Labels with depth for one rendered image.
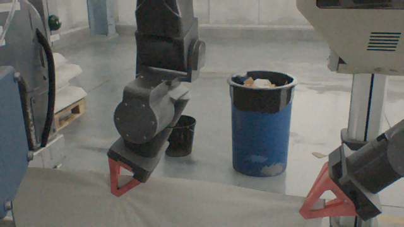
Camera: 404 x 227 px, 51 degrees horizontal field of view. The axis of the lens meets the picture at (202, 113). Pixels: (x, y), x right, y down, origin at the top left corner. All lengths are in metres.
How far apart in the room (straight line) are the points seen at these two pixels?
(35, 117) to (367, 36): 0.69
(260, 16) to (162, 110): 8.14
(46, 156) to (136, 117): 0.38
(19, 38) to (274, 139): 2.28
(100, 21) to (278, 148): 6.97
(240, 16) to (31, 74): 7.98
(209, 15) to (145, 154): 8.25
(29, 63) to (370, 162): 0.57
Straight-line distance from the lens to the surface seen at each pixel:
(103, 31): 9.39
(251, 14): 8.65
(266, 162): 2.93
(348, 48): 1.02
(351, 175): 0.55
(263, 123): 2.80
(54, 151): 0.88
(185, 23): 0.53
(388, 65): 1.08
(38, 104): 0.82
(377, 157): 0.56
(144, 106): 0.50
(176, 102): 0.56
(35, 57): 0.81
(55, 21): 0.84
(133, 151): 0.61
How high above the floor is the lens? 1.38
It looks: 19 degrees down
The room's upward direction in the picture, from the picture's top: 1 degrees counter-clockwise
